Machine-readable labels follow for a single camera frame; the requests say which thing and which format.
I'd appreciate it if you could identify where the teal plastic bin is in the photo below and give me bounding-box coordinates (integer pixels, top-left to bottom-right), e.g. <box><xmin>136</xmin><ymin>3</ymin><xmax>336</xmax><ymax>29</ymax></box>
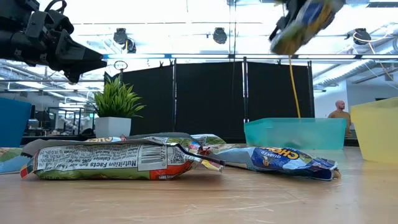
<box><xmin>244</xmin><ymin>117</ymin><xmax>347</xmax><ymax>151</ymax></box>

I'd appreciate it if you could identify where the yellow plastic bin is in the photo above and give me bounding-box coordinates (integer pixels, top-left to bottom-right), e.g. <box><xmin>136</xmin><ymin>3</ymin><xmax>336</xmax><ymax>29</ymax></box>
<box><xmin>349</xmin><ymin>96</ymin><xmax>398</xmax><ymax>166</ymax></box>

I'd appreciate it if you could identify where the granola bar with orange end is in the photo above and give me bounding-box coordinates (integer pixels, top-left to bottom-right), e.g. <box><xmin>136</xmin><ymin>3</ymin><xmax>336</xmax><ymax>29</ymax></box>
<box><xmin>20</xmin><ymin>138</ymin><xmax>225</xmax><ymax>181</ymax></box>

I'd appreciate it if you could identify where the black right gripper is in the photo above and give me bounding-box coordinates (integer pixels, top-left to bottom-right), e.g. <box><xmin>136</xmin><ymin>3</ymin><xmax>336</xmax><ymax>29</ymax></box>
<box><xmin>269</xmin><ymin>0</ymin><xmax>308</xmax><ymax>42</ymax></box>

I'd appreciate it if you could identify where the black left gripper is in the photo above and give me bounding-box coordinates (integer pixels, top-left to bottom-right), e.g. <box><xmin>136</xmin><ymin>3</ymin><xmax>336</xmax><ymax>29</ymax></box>
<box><xmin>0</xmin><ymin>0</ymin><xmax>108</xmax><ymax>84</ymax></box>

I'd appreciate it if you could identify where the green plant in white pot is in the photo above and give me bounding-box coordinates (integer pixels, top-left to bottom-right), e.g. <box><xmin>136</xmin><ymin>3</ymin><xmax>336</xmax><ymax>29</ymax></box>
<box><xmin>93</xmin><ymin>75</ymin><xmax>146</xmax><ymax>139</ymax></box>

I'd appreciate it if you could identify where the black ring hook post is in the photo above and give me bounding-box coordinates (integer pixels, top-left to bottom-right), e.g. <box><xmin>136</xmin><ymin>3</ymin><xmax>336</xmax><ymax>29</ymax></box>
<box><xmin>113</xmin><ymin>60</ymin><xmax>129</xmax><ymax>83</ymax></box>

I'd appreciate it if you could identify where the multicolour blue-ended granola bar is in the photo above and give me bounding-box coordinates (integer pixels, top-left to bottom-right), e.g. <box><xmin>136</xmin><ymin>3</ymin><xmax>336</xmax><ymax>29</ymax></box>
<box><xmin>211</xmin><ymin>144</ymin><xmax>341</xmax><ymax>182</ymax></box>

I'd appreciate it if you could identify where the white and blue granola bar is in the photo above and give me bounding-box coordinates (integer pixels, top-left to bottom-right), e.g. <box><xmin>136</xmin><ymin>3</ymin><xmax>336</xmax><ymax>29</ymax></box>
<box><xmin>190</xmin><ymin>133</ymin><xmax>227</xmax><ymax>146</ymax></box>

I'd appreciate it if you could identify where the dark blue plastic bin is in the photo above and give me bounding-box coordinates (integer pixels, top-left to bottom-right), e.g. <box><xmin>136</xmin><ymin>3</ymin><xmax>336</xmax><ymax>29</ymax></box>
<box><xmin>0</xmin><ymin>97</ymin><xmax>33</xmax><ymax>148</ymax></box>

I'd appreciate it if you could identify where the person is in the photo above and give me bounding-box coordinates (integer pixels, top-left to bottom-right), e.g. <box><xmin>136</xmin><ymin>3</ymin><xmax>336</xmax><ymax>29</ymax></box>
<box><xmin>328</xmin><ymin>100</ymin><xmax>352</xmax><ymax>138</ymax></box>

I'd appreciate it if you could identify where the black fabric partition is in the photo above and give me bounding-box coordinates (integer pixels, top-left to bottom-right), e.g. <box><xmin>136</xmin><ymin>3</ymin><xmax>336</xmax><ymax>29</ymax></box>
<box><xmin>104</xmin><ymin>57</ymin><xmax>315</xmax><ymax>144</ymax></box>

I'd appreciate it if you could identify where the black double ceiling spotlight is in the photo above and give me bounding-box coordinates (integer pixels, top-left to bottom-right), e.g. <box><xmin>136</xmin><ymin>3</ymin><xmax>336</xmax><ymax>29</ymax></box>
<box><xmin>113</xmin><ymin>27</ymin><xmax>137</xmax><ymax>54</ymax></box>

